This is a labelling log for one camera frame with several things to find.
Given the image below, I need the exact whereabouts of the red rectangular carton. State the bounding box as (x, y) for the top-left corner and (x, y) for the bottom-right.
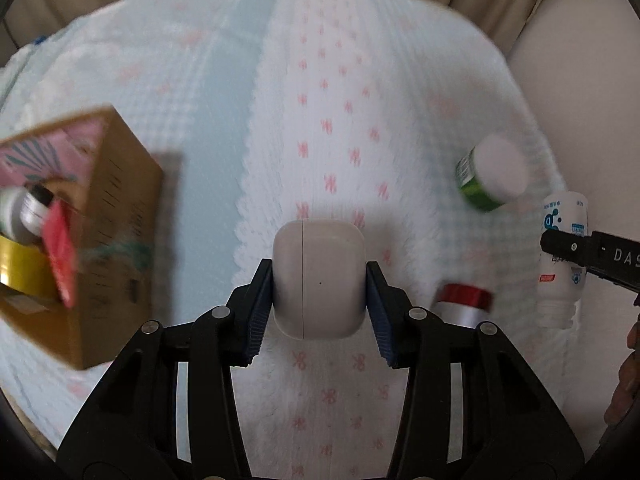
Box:
(41, 198), (76, 309)

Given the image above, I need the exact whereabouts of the brown cardboard box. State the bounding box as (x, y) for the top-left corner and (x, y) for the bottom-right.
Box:
(1, 106), (163, 370)

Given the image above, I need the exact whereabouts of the green jar white lid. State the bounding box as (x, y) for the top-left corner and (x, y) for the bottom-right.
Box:
(454, 133), (529, 211)

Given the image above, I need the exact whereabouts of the white earbuds case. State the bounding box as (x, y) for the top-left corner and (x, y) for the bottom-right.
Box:
(272, 220), (367, 340)

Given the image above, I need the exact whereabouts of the white green supplement bottle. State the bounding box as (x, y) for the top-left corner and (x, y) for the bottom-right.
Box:
(537, 191), (588, 330)

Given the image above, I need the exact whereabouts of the blue pink patterned bedsheet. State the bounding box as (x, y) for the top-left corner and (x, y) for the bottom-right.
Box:
(1, 0), (567, 479)

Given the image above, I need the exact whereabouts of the red lid silver jar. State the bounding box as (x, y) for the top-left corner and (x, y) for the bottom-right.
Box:
(431, 283), (494, 328)

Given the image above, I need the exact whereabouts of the dark lid white jar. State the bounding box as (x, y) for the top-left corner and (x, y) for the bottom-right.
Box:
(1, 184), (54, 245)

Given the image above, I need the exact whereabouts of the person's right hand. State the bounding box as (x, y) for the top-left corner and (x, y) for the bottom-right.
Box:
(604, 322), (639, 426)

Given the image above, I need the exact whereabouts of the yellow tape roll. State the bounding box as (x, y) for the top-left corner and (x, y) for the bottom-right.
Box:
(0, 236), (56, 299)

